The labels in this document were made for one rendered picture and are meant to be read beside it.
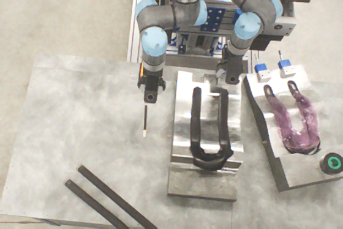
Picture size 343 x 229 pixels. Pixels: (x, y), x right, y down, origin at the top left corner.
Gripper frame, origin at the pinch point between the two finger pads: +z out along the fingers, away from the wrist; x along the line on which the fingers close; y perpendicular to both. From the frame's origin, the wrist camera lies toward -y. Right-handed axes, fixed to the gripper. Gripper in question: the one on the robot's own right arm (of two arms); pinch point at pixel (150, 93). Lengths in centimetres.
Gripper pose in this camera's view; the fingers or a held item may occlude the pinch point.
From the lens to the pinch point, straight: 139.3
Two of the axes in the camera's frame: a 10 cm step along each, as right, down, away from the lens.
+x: -9.9, -1.0, -0.1
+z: -0.4, 3.4, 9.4
